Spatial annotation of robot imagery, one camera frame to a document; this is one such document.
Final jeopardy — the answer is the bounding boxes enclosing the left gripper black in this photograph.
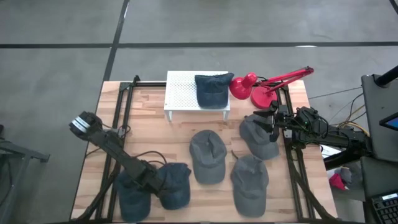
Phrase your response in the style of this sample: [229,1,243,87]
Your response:
[129,158,167,200]

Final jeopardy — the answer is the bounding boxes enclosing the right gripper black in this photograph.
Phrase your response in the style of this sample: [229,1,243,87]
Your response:
[253,104,299,142]

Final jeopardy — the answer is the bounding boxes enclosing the blue denim cap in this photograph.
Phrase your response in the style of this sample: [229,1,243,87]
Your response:
[115,170,152,223]
[194,72,235,110]
[156,162,192,211]

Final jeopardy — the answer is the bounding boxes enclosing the grey cotton cap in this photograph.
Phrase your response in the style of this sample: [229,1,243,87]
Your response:
[238,113,280,161]
[188,129,228,185]
[229,150,270,218]

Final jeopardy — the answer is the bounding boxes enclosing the red desk lamp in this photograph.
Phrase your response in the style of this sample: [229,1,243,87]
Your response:
[229,65,315,110]

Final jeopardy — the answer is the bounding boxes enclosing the white paper sheet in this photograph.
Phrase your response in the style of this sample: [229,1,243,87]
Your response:
[320,144,342,159]

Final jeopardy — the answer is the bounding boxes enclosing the black floor beam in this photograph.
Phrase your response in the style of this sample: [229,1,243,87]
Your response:
[323,148,373,171]

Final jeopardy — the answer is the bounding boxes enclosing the red cloth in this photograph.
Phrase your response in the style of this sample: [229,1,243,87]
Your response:
[328,173,348,191]

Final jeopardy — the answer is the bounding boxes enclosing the grey cloth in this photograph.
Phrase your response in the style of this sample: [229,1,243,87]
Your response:
[338,167,354,185]

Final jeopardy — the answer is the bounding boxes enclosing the white perforated metal shelf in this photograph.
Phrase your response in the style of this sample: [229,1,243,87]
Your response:
[164,70,231,123]

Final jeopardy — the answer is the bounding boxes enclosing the grey workstation desk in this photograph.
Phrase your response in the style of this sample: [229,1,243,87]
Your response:
[360,73,398,224]

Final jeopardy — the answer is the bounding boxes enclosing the monitor with blue screen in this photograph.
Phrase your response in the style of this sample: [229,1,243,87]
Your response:
[379,111,398,131]

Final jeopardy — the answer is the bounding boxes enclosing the black monitor pole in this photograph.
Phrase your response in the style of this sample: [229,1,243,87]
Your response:
[374,65,398,88]

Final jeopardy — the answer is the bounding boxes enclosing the grey metal stand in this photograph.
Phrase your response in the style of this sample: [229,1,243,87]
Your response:
[0,124,50,224]

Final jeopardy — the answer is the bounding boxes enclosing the black keyboard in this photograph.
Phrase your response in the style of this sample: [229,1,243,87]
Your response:
[371,192,398,224]

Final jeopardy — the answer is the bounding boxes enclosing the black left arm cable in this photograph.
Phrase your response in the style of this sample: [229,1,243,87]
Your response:
[123,124,169,167]

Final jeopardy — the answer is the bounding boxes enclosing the thin black floor cable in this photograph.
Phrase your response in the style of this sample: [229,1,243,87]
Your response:
[307,86,364,100]

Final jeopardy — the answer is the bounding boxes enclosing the yellow cable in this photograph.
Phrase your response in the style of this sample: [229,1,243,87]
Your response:
[337,104,371,138]

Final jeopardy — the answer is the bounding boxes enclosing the black aluminium rig frame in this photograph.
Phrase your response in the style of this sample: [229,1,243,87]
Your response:
[70,74,341,223]

